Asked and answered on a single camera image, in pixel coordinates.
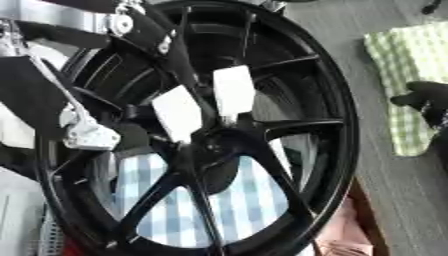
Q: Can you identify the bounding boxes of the pink bag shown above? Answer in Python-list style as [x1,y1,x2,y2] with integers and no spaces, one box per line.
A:
[315,197,375,256]

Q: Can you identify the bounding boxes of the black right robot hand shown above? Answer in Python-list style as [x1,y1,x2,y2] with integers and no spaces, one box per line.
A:
[388,80,448,134]

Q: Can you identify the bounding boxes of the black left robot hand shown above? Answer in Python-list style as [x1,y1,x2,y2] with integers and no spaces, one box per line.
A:
[0,1,202,151]

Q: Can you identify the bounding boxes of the black spoked wheel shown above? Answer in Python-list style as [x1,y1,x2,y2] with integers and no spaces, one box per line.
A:
[31,0,361,256]

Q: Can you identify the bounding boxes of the white pin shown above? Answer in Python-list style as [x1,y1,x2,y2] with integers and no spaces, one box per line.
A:
[211,64,258,125]
[150,84,205,145]

